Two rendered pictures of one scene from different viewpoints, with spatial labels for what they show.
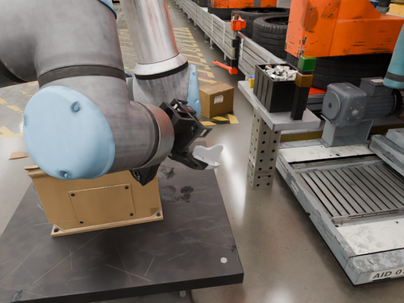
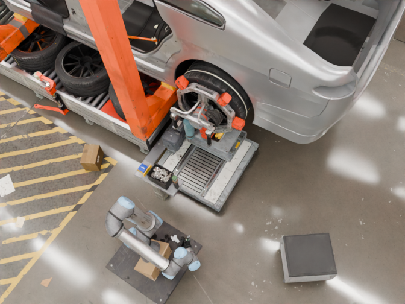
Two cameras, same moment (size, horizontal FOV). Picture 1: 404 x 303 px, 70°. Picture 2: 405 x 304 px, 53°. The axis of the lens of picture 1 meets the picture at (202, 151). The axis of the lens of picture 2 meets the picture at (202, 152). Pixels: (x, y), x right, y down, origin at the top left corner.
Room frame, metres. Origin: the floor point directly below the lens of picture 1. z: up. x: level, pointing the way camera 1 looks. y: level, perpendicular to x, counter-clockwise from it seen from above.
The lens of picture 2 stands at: (-0.37, 0.51, 3.74)
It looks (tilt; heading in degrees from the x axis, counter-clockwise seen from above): 61 degrees down; 316
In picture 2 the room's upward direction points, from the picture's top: 6 degrees counter-clockwise
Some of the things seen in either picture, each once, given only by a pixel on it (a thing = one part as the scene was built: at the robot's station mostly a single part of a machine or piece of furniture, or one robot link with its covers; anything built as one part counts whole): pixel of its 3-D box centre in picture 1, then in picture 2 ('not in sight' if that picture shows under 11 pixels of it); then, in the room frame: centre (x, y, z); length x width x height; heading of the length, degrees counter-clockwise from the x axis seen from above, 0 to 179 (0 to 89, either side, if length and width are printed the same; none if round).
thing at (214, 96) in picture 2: not in sight; (205, 109); (1.03, -0.92, 0.85); 0.54 x 0.07 x 0.54; 10
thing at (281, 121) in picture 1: (273, 101); (158, 178); (1.08, -0.28, 0.44); 0.43 x 0.17 x 0.03; 10
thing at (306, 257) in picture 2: not in sight; (306, 258); (-0.34, -0.61, 0.17); 0.43 x 0.36 x 0.34; 44
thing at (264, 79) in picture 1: (279, 85); (161, 176); (1.04, -0.29, 0.51); 0.20 x 0.14 x 0.13; 8
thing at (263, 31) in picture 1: (291, 35); (88, 66); (2.62, -0.77, 0.39); 0.66 x 0.66 x 0.24
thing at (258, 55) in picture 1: (239, 45); (55, 92); (2.73, -0.34, 0.28); 2.47 x 0.09 x 0.22; 10
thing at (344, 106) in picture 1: (365, 114); (180, 133); (1.33, -0.83, 0.26); 0.42 x 0.18 x 0.35; 100
